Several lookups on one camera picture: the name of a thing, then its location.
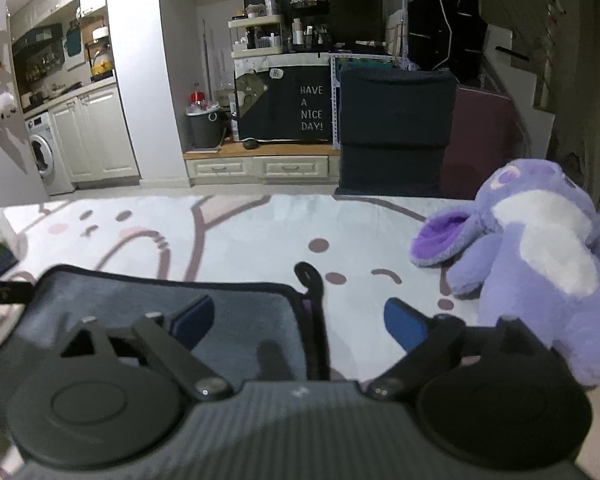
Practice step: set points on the white drawer cabinet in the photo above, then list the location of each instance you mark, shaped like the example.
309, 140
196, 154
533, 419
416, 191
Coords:
275, 169

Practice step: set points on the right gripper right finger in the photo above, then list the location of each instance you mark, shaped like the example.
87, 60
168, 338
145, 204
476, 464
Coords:
406, 325

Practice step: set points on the white washing machine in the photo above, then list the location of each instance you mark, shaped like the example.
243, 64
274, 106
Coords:
47, 154

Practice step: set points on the purple plush toy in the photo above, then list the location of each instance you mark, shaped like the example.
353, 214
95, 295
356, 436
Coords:
529, 244

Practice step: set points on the cream countertop shelf rack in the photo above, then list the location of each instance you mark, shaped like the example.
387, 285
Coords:
259, 36

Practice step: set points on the grey towel black trim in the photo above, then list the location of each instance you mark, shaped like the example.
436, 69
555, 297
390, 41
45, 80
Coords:
261, 331

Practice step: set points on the black hanging jacket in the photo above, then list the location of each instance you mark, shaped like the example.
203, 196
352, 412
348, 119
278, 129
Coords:
447, 35

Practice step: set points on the white kitchen cabinet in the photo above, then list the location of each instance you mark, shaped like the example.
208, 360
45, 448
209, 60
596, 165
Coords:
93, 137

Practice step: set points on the dark grey trash bin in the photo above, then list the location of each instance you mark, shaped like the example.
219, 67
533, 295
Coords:
206, 128

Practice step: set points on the dark blue chair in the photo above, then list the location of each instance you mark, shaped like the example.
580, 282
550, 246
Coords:
394, 128

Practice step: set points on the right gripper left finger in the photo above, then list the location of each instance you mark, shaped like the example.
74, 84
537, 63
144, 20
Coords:
189, 326

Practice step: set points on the black have a nice day cloth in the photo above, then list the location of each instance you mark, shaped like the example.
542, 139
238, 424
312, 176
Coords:
285, 104

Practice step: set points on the cartoon bear tablecloth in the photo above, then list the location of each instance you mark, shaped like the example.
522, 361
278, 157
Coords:
359, 245

